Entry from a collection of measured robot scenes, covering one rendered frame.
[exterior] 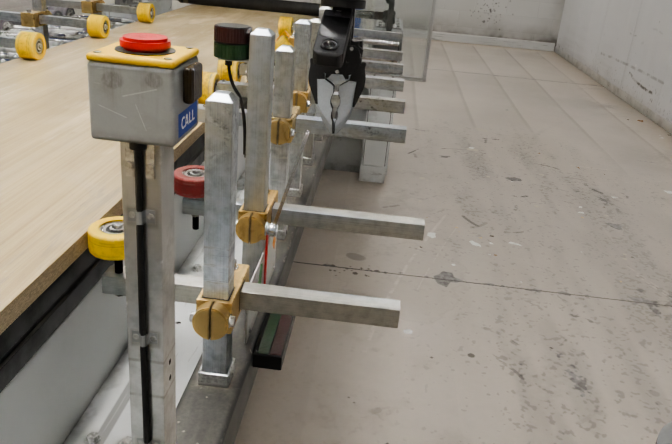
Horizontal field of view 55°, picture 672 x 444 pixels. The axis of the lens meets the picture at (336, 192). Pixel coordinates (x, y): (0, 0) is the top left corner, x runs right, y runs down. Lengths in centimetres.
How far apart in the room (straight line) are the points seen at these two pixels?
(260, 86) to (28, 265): 43
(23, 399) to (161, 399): 27
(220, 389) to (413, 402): 121
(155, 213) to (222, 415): 43
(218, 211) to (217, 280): 10
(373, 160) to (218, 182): 295
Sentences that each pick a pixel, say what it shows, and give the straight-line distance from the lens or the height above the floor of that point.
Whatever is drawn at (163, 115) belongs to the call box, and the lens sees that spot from 53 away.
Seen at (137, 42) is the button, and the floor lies 123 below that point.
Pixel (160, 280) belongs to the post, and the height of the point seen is 102.
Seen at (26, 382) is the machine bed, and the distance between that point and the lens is 92.
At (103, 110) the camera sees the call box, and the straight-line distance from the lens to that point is 55.
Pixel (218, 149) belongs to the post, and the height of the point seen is 106.
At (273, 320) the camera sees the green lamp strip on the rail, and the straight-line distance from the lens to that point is 114.
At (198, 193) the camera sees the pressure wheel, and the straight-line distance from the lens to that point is 116.
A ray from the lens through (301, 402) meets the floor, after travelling 208.
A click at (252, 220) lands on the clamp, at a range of 110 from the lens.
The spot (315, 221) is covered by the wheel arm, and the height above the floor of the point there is 85.
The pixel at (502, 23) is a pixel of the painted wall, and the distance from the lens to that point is 1014.
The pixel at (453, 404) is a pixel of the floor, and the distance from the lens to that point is 216.
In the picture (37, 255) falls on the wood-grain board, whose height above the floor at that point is 90.
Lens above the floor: 132
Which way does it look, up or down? 21 degrees down
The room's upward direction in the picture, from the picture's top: 5 degrees clockwise
